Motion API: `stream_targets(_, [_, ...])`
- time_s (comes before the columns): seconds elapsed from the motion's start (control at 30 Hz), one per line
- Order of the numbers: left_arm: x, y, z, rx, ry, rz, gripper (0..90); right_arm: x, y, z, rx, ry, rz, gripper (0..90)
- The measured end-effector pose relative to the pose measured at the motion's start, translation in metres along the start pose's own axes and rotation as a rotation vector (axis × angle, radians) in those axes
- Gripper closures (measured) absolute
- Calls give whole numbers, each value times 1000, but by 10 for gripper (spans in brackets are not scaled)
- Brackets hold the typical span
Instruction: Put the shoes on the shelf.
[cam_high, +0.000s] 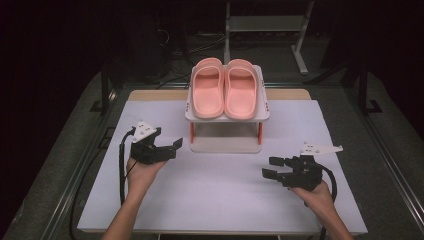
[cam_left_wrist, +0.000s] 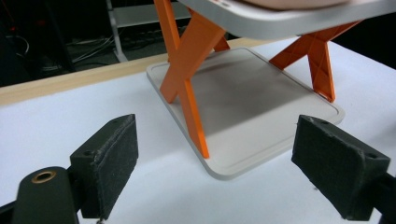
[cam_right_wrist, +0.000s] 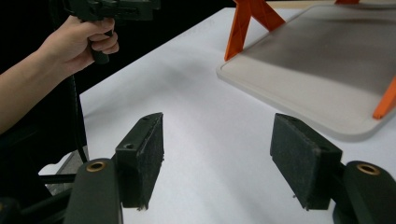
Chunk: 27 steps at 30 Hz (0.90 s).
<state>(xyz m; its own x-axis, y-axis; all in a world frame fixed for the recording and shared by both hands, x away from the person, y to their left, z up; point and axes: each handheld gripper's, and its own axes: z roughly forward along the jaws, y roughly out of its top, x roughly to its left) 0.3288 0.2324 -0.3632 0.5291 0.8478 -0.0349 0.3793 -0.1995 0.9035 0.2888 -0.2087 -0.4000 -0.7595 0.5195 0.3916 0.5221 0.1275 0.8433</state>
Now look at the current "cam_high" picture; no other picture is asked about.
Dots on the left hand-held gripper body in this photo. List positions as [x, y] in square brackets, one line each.
[148, 151]

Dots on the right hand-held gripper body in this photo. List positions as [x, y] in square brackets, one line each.
[303, 173]

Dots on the white two-tier shoe rack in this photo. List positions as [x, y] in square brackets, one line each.
[226, 135]

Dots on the pink rubber slipper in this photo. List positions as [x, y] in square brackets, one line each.
[240, 91]
[207, 90]

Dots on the person's left hand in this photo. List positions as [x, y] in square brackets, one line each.
[143, 178]

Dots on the person's right hand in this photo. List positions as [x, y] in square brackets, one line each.
[315, 198]

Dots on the white table mat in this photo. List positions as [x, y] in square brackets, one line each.
[213, 193]

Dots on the black metal stand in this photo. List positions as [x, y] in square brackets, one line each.
[365, 90]
[105, 90]

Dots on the white metal stand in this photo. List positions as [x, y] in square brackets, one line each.
[266, 24]

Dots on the metal floor rail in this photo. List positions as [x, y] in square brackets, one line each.
[86, 156]
[383, 153]

